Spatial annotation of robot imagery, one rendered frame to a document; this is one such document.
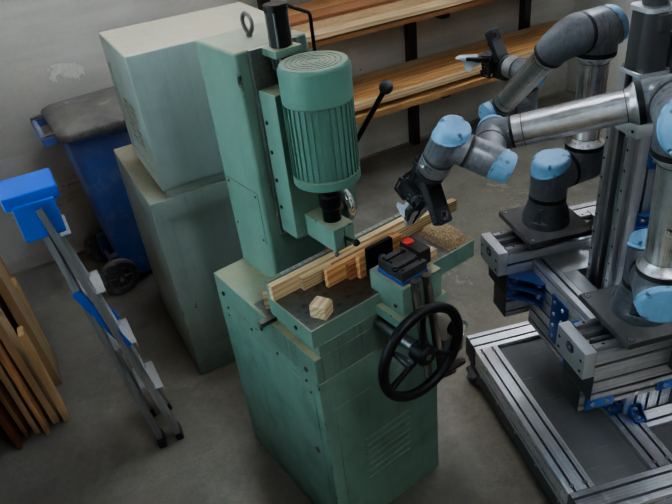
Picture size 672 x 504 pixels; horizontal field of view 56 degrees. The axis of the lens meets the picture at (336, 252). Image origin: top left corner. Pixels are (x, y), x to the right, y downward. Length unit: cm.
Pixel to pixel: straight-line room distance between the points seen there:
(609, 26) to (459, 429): 149
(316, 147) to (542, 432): 126
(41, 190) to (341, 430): 114
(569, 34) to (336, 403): 120
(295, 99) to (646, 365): 116
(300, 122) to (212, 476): 148
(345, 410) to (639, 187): 101
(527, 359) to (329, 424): 96
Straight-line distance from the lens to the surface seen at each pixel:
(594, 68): 204
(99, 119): 321
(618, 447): 231
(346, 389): 182
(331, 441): 192
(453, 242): 188
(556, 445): 225
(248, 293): 196
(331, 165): 156
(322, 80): 147
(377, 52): 439
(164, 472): 262
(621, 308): 179
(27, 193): 207
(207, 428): 270
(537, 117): 153
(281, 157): 168
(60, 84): 375
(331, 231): 168
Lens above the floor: 194
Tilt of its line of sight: 33 degrees down
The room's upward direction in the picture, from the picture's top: 7 degrees counter-clockwise
